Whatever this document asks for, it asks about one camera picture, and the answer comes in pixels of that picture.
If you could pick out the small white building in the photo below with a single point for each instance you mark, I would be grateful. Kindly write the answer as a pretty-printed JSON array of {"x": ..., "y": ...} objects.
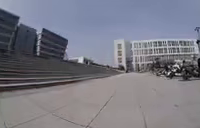
[{"x": 76, "y": 60}]

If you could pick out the grey concrete slab pavement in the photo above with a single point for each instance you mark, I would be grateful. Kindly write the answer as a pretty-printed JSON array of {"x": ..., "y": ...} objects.
[{"x": 138, "y": 100}]

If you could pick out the large white building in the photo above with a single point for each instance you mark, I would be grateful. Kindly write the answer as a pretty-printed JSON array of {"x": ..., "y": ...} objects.
[{"x": 161, "y": 50}]

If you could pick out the wide grey concrete steps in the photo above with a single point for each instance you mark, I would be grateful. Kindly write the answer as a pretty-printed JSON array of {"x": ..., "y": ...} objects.
[{"x": 38, "y": 71}]

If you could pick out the row of parked motorcycles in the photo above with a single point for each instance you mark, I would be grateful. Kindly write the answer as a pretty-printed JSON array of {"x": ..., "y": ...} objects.
[{"x": 174, "y": 70}]

